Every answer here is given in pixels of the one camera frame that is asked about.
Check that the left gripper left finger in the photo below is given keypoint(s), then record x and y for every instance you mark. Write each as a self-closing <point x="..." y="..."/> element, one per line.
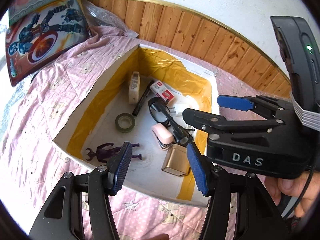
<point x="61" y="214"/>

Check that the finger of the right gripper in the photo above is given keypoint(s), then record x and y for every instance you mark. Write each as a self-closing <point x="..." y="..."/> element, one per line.
<point x="206" y="121"/>
<point x="256" y="104"/>

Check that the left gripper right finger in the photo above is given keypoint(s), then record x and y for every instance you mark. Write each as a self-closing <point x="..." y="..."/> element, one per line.
<point x="257" y="216"/>

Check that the pink stapler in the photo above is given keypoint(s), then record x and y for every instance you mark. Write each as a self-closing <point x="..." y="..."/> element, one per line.
<point x="163" y="136"/>

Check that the black glasses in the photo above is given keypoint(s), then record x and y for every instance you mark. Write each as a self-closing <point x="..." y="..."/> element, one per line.
<point x="160" y="112"/>

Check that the gold square tin box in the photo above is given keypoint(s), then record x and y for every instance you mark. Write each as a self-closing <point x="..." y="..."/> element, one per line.
<point x="176" y="161"/>

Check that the red white staples box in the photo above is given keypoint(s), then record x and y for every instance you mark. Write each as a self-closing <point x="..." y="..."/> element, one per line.
<point x="161" y="91"/>

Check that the black marker pen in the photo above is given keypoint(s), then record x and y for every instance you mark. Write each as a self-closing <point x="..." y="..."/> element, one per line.
<point x="140" y="103"/>

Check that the purple silver action figure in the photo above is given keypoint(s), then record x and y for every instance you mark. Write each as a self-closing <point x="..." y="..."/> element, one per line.
<point x="103" y="152"/>

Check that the cream tissue pack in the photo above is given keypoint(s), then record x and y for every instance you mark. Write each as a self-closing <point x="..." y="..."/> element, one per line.
<point x="134" y="87"/>

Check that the green tape roll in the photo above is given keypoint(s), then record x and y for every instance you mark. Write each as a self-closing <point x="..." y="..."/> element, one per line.
<point x="125" y="123"/>

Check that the white usb charger plug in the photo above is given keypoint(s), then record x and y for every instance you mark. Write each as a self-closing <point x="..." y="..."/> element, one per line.
<point x="178" y="109"/>

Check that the person's right hand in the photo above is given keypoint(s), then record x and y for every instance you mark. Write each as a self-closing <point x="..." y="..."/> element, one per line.
<point x="294" y="188"/>

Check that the white cardboard box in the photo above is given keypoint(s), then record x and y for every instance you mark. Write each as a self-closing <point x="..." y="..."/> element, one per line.
<point x="92" y="123"/>

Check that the clear plastic bag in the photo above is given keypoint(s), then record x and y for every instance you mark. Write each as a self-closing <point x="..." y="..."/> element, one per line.
<point x="97" y="16"/>

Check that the robot shield toy box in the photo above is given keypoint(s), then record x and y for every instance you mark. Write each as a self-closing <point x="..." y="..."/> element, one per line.
<point x="42" y="36"/>

